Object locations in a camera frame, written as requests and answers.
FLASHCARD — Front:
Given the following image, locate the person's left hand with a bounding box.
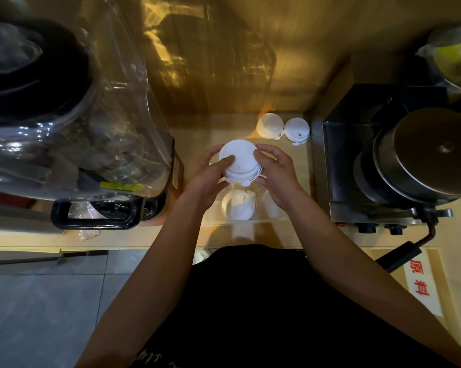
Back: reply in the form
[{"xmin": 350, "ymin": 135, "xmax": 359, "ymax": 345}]
[{"xmin": 182, "ymin": 144, "xmax": 235, "ymax": 211}]

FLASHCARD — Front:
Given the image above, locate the person's black shirt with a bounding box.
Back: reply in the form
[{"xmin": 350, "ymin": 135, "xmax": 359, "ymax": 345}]
[{"xmin": 130, "ymin": 244, "xmax": 457, "ymax": 368}]

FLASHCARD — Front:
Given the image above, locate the person's right hand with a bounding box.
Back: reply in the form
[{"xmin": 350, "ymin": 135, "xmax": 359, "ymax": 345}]
[{"xmin": 253, "ymin": 143, "xmax": 306, "ymax": 211}]

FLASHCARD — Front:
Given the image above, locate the black blender jar top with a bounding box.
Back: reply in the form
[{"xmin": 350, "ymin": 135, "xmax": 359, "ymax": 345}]
[{"xmin": 0, "ymin": 17, "xmax": 97, "ymax": 127}]

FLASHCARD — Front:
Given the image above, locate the white label red print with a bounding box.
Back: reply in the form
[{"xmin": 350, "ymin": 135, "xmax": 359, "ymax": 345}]
[{"xmin": 403, "ymin": 248, "xmax": 445, "ymax": 318}]

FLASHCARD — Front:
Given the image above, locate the jar with yellow-green contents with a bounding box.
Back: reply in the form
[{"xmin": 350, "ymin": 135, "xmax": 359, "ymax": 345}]
[{"xmin": 416, "ymin": 25, "xmax": 461, "ymax": 93}]

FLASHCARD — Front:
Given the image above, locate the person's left forearm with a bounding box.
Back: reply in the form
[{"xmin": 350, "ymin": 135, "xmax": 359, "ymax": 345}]
[{"xmin": 75, "ymin": 195, "xmax": 212, "ymax": 368}]

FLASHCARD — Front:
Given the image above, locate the tall stack of white lids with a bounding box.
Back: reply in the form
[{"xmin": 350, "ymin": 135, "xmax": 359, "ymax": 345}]
[{"xmin": 221, "ymin": 189, "xmax": 258, "ymax": 222}]

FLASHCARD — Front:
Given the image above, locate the person's right forearm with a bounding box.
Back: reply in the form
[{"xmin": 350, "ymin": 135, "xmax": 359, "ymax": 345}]
[{"xmin": 288, "ymin": 195, "xmax": 461, "ymax": 368}]

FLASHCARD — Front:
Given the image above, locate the white plastic tray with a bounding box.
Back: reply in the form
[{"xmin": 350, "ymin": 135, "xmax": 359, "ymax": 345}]
[{"xmin": 201, "ymin": 179, "xmax": 289, "ymax": 226}]

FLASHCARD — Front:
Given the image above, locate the blender with clear cover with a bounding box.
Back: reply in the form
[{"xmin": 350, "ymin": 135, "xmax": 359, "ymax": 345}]
[{"xmin": 0, "ymin": 0, "xmax": 176, "ymax": 203}]

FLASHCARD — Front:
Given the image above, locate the black lever handle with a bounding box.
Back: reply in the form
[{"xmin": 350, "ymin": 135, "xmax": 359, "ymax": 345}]
[{"xmin": 374, "ymin": 222, "xmax": 438, "ymax": 273}]

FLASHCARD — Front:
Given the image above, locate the steel pot machine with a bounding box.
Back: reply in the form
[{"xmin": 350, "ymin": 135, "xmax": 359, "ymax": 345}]
[{"xmin": 322, "ymin": 84, "xmax": 461, "ymax": 226}]

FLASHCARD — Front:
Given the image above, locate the steel round pot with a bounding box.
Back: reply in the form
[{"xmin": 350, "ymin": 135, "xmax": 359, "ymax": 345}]
[{"xmin": 352, "ymin": 107, "xmax": 461, "ymax": 208}]

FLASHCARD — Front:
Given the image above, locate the black cover handle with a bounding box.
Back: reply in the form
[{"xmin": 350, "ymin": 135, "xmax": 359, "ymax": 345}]
[{"xmin": 50, "ymin": 197, "xmax": 145, "ymax": 231}]

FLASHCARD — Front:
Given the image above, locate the clear plastic bag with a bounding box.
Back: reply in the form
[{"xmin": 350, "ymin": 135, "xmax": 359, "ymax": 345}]
[{"xmin": 67, "ymin": 202, "xmax": 101, "ymax": 240}]

